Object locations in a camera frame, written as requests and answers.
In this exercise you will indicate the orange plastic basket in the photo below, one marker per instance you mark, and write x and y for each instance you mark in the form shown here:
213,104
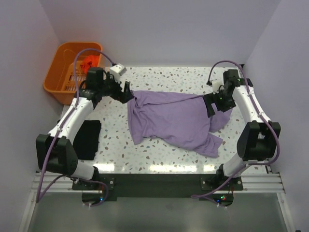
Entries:
60,81

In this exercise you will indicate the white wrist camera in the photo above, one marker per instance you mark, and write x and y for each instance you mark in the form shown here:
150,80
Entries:
216,86
117,70

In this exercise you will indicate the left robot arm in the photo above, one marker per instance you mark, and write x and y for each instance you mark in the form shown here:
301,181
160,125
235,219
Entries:
55,152

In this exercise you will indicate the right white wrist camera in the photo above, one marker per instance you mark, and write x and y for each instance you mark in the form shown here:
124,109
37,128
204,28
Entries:
216,86

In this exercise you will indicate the orange t shirt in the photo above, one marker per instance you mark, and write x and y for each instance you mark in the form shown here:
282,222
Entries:
88,62

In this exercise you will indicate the purple t shirt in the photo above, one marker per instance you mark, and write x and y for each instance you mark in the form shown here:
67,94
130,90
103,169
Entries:
179,119

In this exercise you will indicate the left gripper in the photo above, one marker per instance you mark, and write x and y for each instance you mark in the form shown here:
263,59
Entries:
121,96

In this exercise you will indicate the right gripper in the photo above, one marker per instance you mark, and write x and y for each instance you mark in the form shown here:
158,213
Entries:
211,98

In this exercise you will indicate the folded black t shirt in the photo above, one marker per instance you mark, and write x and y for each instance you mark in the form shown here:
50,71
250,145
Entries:
86,140

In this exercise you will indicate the aluminium rail frame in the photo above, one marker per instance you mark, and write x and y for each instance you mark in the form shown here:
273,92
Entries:
256,179

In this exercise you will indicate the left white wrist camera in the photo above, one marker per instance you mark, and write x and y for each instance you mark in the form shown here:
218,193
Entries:
117,70

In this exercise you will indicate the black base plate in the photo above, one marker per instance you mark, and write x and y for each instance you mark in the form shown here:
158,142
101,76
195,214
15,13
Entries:
148,186

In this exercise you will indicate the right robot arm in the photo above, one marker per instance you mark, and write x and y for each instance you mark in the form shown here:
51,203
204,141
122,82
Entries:
259,140

